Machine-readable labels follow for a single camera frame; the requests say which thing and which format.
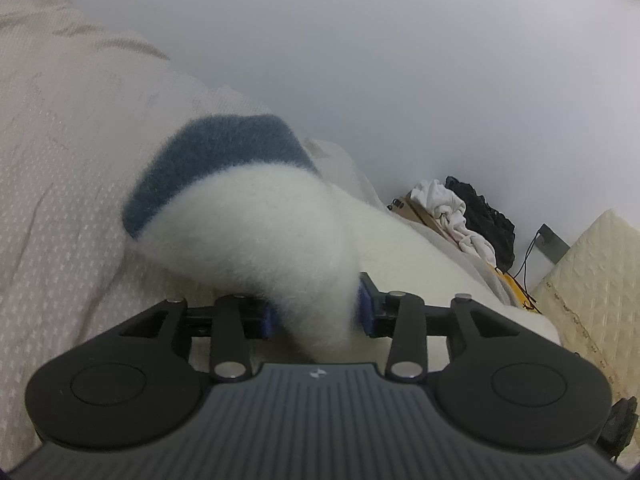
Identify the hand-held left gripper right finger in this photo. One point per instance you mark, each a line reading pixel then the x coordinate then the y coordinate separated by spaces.
pixel 364 310

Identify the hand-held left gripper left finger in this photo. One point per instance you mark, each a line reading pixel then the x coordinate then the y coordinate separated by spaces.
pixel 268 322

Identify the cream sweater with blue stripes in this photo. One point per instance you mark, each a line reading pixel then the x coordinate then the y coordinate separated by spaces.
pixel 250 220

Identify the brown cardboard box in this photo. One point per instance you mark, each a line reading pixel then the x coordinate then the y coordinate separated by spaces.
pixel 415 212

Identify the white crumpled cloth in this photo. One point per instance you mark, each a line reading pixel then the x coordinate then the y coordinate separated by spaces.
pixel 450 210

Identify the yellow object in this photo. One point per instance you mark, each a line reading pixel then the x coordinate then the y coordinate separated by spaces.
pixel 517 290

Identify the black crumpled cloth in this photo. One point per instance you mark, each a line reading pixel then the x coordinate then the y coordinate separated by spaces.
pixel 487 215

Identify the cream quilted mattress pad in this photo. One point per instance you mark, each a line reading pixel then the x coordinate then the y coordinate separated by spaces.
pixel 595 285

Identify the pale textured bed cover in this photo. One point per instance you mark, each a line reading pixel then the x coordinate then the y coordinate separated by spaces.
pixel 75 160

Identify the grey wall socket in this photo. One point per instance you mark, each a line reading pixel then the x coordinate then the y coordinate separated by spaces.
pixel 552 242

